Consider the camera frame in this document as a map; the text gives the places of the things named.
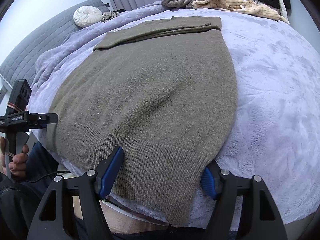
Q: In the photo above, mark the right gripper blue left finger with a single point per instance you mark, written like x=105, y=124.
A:
x=55, y=218

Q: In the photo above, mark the olive brown knit sweater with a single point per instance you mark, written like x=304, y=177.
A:
x=164, y=91

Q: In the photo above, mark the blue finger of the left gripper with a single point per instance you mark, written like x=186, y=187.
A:
x=42, y=120

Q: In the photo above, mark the dark brown knit garment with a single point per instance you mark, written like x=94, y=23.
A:
x=185, y=4

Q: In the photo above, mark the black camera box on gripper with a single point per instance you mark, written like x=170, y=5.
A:
x=19, y=97

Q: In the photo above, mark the grey quilted headboard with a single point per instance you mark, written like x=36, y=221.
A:
x=20, y=63

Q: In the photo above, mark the person left hand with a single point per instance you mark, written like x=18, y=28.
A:
x=18, y=165

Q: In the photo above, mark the round white pleated cushion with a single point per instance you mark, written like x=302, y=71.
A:
x=87, y=15

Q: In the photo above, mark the small beige crumpled cloth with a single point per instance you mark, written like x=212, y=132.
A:
x=108, y=15

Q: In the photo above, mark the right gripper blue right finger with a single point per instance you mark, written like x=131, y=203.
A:
x=260, y=217

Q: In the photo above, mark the cream striped knit garment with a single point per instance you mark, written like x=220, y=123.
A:
x=248, y=7

